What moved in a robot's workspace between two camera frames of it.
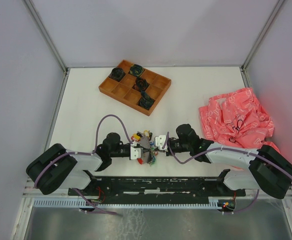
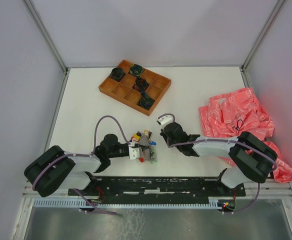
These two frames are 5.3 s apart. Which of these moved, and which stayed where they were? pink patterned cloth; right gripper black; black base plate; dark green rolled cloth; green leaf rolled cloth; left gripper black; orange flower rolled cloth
Moved: left gripper black; right gripper black
Stayed: dark green rolled cloth; pink patterned cloth; green leaf rolled cloth; orange flower rolled cloth; black base plate
